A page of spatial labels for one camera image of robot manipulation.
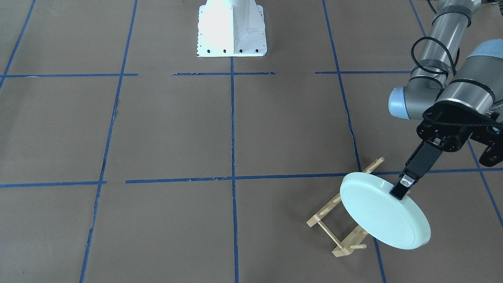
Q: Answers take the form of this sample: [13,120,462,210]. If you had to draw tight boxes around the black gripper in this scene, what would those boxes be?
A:
[389,101,503,200]

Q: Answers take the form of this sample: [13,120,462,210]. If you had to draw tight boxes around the light green round plate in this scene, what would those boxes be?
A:
[340,172,431,250]

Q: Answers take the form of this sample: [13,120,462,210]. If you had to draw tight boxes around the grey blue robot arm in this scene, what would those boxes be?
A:
[388,0,503,200]

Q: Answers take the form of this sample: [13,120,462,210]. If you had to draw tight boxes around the wooden plate rack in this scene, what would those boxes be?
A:
[307,157,411,258]

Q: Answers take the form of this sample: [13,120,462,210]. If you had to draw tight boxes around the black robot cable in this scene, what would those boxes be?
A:
[411,0,503,128]

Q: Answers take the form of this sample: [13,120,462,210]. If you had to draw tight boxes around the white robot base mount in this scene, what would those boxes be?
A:
[196,0,268,57]

